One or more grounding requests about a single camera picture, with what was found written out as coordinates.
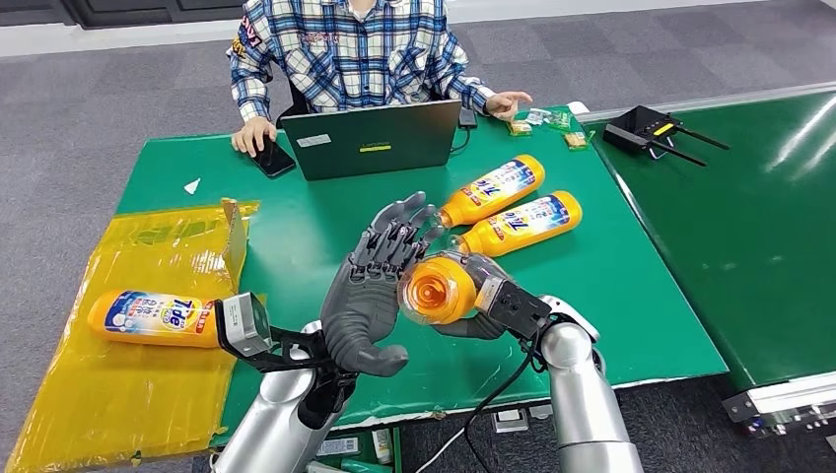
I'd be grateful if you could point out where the white labelled box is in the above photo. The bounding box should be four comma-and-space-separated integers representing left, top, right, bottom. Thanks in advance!
316, 436, 362, 458

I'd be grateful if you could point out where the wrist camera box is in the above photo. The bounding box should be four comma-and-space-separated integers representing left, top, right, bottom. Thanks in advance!
214, 292, 331, 374
474, 276, 555, 342

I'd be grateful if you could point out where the person's right hand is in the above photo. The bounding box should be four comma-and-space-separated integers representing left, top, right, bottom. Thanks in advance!
231, 116, 279, 159

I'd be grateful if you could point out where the teal tube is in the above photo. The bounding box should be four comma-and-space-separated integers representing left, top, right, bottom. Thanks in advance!
339, 458, 395, 473

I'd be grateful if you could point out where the dark wall cabinet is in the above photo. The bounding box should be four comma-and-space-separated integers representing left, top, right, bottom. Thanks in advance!
0, 0, 246, 29

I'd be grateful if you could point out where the orange Tide detergent bottle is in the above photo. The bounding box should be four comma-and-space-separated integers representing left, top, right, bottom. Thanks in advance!
436, 154, 546, 230
86, 290, 224, 349
396, 250, 504, 326
451, 190, 584, 258

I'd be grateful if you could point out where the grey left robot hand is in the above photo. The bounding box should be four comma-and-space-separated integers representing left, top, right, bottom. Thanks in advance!
319, 190, 447, 378

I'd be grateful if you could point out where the black smartphone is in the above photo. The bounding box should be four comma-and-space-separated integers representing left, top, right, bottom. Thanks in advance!
250, 137, 298, 180

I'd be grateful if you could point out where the black router with antennas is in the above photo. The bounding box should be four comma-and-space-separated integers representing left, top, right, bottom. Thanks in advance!
601, 104, 732, 169

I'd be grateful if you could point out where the black office chair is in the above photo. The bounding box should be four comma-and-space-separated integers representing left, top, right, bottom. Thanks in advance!
275, 79, 314, 130

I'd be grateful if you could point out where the white floor cable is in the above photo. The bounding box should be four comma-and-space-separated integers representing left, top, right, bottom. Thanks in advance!
414, 427, 466, 473

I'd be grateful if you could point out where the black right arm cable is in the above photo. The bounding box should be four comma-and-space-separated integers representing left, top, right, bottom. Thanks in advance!
461, 329, 556, 473

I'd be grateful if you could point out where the dark grey laptop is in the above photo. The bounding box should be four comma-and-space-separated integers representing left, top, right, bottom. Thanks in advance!
279, 99, 463, 182

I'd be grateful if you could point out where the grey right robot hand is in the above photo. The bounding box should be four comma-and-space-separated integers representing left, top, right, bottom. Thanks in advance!
431, 252, 516, 342

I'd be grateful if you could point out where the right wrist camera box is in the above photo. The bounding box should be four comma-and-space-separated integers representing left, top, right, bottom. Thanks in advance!
474, 276, 555, 342

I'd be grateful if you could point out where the white tube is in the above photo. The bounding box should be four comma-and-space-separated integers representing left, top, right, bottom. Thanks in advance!
372, 429, 395, 466

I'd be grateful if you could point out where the clear plastic film wrap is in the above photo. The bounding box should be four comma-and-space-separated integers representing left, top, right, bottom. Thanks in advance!
456, 252, 518, 295

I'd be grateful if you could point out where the person's left hand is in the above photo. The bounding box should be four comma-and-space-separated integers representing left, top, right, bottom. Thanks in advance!
485, 90, 534, 123

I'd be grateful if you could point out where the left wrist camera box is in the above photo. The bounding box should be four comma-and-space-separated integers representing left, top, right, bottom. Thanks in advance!
214, 292, 331, 374

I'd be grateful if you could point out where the yellow plastic sheet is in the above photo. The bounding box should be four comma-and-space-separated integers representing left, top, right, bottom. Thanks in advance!
5, 200, 262, 473

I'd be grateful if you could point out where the brown cardboard piece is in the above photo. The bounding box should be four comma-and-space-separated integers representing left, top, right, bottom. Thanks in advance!
220, 197, 250, 293

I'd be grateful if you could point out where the green conveyor belt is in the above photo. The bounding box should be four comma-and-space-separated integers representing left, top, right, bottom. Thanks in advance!
576, 80, 836, 439

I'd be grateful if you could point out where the person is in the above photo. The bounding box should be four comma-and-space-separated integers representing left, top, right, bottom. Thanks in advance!
226, 0, 533, 158

